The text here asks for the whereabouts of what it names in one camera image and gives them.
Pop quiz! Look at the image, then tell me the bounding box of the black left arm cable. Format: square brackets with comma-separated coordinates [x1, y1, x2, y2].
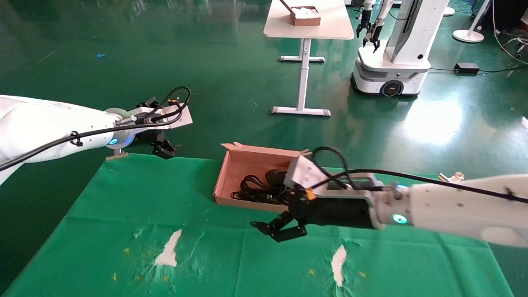
[0, 86, 193, 172]

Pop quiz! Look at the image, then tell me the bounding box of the open cardboard box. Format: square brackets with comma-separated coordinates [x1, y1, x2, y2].
[213, 142, 313, 214]

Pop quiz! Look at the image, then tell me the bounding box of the white robot arm black gripper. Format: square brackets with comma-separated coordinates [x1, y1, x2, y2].
[356, 0, 374, 39]
[363, 0, 394, 53]

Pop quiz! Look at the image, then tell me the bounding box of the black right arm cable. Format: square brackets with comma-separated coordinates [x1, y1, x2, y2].
[309, 146, 528, 204]

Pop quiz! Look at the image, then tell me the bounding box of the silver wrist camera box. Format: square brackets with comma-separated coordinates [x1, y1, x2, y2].
[284, 156, 384, 192]
[134, 105, 193, 129]

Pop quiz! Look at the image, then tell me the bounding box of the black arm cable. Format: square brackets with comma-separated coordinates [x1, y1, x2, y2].
[309, 146, 528, 204]
[0, 86, 193, 172]

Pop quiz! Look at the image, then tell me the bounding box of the white wheeled robot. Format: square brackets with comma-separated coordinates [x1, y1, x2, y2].
[351, 0, 450, 98]

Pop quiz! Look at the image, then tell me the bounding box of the white table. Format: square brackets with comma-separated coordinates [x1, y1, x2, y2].
[263, 0, 355, 118]

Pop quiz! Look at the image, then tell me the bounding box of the small brown box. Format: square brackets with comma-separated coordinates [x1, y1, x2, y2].
[280, 0, 321, 27]

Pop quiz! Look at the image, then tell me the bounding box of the thick black power cable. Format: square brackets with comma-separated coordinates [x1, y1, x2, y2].
[230, 174, 289, 205]

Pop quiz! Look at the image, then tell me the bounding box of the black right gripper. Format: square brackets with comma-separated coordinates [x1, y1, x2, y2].
[250, 188, 377, 243]

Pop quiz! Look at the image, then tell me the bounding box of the black floor cable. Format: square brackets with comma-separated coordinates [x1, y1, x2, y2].
[429, 65, 528, 75]

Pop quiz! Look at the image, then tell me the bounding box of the green table cloth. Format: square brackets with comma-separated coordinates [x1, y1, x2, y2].
[2, 153, 514, 297]

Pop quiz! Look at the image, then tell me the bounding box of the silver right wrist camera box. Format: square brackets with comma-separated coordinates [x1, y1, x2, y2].
[284, 156, 384, 192]

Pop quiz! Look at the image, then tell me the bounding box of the white floor cable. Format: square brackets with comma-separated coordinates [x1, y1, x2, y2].
[491, 0, 528, 66]

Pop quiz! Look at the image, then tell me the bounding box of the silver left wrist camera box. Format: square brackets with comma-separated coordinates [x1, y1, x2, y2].
[134, 105, 193, 129]

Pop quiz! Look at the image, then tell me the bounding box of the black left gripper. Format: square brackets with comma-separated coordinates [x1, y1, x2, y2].
[131, 129, 180, 160]

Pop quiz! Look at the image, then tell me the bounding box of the white floor stand base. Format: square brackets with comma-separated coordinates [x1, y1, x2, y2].
[452, 0, 493, 44]

